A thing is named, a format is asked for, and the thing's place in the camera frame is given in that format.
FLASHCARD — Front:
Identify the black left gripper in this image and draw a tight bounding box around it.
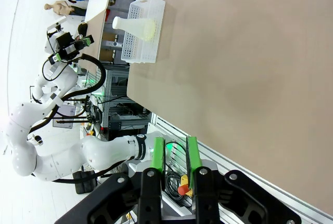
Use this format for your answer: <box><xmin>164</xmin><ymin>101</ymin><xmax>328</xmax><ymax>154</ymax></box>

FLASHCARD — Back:
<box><xmin>48</xmin><ymin>32</ymin><xmax>95</xmax><ymax>65</ymax></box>

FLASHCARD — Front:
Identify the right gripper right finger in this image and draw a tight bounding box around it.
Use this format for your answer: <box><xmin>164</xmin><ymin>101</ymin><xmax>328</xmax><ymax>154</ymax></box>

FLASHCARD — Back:
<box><xmin>187</xmin><ymin>136</ymin><xmax>303</xmax><ymax>224</ymax></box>

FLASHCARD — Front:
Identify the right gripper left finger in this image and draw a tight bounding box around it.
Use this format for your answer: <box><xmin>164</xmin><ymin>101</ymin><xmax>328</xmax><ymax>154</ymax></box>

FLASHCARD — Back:
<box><xmin>54</xmin><ymin>136</ymin><xmax>167</xmax><ymax>224</ymax></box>

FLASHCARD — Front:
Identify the translucent plastic erlenmeyer flask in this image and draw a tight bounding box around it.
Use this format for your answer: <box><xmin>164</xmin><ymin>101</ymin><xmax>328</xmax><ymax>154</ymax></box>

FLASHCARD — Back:
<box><xmin>112</xmin><ymin>16</ymin><xmax>157</xmax><ymax>41</ymax></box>

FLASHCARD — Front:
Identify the yellow red emergency stop button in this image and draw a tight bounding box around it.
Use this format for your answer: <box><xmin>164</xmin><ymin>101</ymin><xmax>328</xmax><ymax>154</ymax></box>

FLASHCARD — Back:
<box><xmin>177</xmin><ymin>174</ymin><xmax>196</xmax><ymax>197</ymax></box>

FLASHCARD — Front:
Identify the bare beige mannequin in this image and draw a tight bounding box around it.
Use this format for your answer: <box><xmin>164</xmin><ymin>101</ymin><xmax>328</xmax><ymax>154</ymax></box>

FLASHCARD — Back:
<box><xmin>44</xmin><ymin>1</ymin><xmax>88</xmax><ymax>18</ymax></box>

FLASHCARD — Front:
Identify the metal equipment rack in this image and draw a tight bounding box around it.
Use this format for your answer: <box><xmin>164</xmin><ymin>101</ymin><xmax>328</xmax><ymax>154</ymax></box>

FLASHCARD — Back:
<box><xmin>102</xmin><ymin>63</ymin><xmax>153</xmax><ymax>131</ymax></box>

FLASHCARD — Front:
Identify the white perforated plastic basket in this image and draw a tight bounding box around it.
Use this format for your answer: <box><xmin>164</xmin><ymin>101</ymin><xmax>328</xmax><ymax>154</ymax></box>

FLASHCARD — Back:
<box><xmin>120</xmin><ymin>0</ymin><xmax>167</xmax><ymax>64</ymax></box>

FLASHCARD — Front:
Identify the aluminium table frame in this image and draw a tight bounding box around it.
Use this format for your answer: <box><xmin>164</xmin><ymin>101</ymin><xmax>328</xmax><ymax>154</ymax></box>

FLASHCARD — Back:
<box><xmin>146</xmin><ymin>113</ymin><xmax>333</xmax><ymax>224</ymax></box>

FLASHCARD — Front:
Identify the coiled black cable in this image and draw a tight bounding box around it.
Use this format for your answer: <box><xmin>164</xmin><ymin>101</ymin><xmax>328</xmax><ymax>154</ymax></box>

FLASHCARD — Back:
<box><xmin>164</xmin><ymin>170</ymin><xmax>186</xmax><ymax>202</ymax></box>

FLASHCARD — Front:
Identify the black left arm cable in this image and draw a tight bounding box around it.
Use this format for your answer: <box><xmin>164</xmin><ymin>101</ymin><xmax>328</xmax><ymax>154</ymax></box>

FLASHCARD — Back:
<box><xmin>28</xmin><ymin>53</ymin><xmax>126</xmax><ymax>183</ymax></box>

